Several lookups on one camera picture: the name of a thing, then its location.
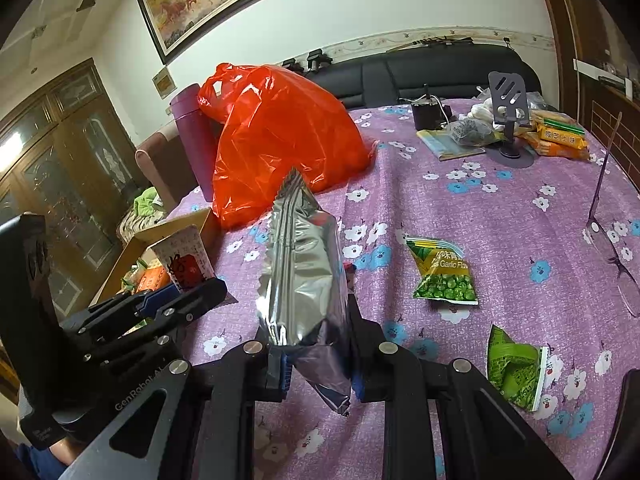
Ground leaf-patterned blanket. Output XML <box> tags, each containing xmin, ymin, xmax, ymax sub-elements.
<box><xmin>116</xmin><ymin>205</ymin><xmax>168</xmax><ymax>246</ymax></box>

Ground large silver foil snack packet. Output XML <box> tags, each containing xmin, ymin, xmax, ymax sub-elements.
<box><xmin>255</xmin><ymin>167</ymin><xmax>353</xmax><ymax>416</ymax></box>

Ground purple eyeglasses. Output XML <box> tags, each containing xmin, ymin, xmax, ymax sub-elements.
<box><xmin>582</xmin><ymin>112</ymin><xmax>640</xmax><ymax>318</ymax></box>

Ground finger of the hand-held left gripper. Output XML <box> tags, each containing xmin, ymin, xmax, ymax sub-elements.
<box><xmin>75</xmin><ymin>279</ymin><xmax>228</xmax><ymax>376</ymax></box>
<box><xmin>87</xmin><ymin>286</ymin><xmax>183</xmax><ymax>320</ymax></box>

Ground orange snack packet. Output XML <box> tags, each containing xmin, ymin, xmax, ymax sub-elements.
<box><xmin>132</xmin><ymin>265</ymin><xmax>168</xmax><ymax>293</ymax></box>

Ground small framed wall certificate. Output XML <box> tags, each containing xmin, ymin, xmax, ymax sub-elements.
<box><xmin>151</xmin><ymin>67</ymin><xmax>176</xmax><ymax>101</ymax></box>

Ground white plastic bag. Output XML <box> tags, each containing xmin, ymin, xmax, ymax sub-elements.
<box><xmin>460</xmin><ymin>87</ymin><xmax>501</xmax><ymax>123</ymax></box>

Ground thin booklet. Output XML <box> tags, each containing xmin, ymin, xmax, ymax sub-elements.
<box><xmin>416</xmin><ymin>129</ymin><xmax>488</xmax><ymax>162</ymax></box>

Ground purple floral tablecloth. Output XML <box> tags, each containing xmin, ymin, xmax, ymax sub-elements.
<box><xmin>165</xmin><ymin>102</ymin><xmax>640</xmax><ymax>480</ymax></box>

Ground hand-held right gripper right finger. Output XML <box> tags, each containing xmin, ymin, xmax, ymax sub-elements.
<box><xmin>345</xmin><ymin>295</ymin><xmax>576</xmax><ymax>480</ymax></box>

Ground grey phone stand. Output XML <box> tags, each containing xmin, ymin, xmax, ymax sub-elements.
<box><xmin>487</xmin><ymin>70</ymin><xmax>536</xmax><ymax>166</ymax></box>

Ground green cloth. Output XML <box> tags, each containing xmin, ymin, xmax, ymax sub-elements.
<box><xmin>135</xmin><ymin>186</ymin><xmax>163</xmax><ymax>216</ymax></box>

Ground small black box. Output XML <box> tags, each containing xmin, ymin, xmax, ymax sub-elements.
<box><xmin>411</xmin><ymin>100</ymin><xmax>451</xmax><ymax>131</ymax></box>

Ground pile of orange snack packets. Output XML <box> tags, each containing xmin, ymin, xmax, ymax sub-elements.
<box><xmin>517</xmin><ymin>110</ymin><xmax>593</xmax><ymax>161</ymax></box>

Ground purple thermos bottle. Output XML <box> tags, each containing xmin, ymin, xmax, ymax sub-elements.
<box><xmin>169</xmin><ymin>85</ymin><xmax>218</xmax><ymax>203</ymax></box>

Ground wooden door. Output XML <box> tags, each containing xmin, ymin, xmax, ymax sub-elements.
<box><xmin>532</xmin><ymin>0</ymin><xmax>640</xmax><ymax>181</ymax></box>

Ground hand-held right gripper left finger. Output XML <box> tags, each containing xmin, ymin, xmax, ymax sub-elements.
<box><xmin>60</xmin><ymin>342</ymin><xmax>291</xmax><ymax>480</ymax></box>

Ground green pea snack packet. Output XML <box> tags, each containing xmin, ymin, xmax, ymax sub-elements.
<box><xmin>486</xmin><ymin>324</ymin><xmax>551</xmax><ymax>411</ymax></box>
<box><xmin>404</xmin><ymin>234</ymin><xmax>479</xmax><ymax>306</ymax></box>

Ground white packet red print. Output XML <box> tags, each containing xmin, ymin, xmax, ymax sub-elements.
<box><xmin>149</xmin><ymin>225</ymin><xmax>217</xmax><ymax>293</ymax></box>

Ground cardboard box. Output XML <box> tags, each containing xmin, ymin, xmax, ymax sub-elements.
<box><xmin>90</xmin><ymin>207</ymin><xmax>218</xmax><ymax>311</ymax></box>

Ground brown pink armchair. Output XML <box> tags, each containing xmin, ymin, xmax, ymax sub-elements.
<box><xmin>135</xmin><ymin>127</ymin><xmax>201</xmax><ymax>211</ymax></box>

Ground red plastic bag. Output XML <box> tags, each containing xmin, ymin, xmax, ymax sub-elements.
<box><xmin>197</xmin><ymin>62</ymin><xmax>381</xmax><ymax>231</ymax></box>

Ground person's blue pants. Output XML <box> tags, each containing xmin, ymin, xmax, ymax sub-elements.
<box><xmin>15</xmin><ymin>442</ymin><xmax>71</xmax><ymax>480</ymax></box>

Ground black leather sofa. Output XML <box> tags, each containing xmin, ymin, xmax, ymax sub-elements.
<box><xmin>312</xmin><ymin>42</ymin><xmax>543</xmax><ymax>111</ymax></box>

